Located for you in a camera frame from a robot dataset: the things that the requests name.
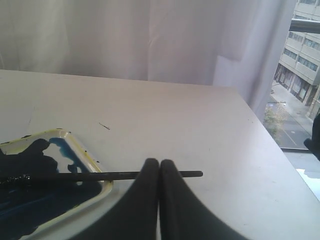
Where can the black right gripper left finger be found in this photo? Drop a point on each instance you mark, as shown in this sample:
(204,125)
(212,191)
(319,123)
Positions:
(134,216)

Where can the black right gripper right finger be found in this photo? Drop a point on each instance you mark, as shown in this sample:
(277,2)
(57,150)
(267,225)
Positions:
(182,215)

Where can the black paintbrush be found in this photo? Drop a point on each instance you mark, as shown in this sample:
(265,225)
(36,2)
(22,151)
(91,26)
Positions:
(57,178)

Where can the white paint tray blue paint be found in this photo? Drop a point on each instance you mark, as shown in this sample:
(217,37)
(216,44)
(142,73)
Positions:
(34,212)

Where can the dark object at window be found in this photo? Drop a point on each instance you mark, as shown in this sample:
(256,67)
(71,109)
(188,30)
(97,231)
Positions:
(313,143)

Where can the white backdrop curtain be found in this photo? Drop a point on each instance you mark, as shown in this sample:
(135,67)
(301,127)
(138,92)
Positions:
(232,43)

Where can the grey building outside window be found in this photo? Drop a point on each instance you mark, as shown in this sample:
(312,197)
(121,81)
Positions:
(298,69)

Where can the grey metal window rail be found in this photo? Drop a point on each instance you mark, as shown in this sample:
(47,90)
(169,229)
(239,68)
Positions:
(305,26)

